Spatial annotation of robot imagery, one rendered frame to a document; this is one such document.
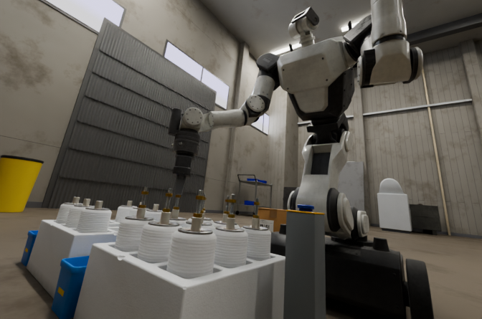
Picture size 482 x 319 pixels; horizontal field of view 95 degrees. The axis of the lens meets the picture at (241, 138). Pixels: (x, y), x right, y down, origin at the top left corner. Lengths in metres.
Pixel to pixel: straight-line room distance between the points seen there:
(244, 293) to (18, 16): 4.64
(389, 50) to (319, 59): 0.30
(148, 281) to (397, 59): 0.71
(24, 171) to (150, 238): 2.98
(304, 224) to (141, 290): 0.36
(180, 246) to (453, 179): 8.51
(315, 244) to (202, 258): 0.24
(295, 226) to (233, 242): 0.15
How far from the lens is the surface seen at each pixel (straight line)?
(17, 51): 4.58
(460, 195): 8.72
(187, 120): 0.76
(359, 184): 8.31
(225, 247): 0.58
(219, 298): 0.52
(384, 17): 0.69
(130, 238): 0.68
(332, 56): 0.90
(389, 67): 0.66
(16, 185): 3.49
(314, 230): 0.55
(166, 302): 0.48
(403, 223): 6.65
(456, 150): 8.93
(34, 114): 4.38
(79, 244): 0.92
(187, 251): 0.49
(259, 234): 0.67
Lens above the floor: 0.32
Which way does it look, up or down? 16 degrees up
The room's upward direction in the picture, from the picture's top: 5 degrees clockwise
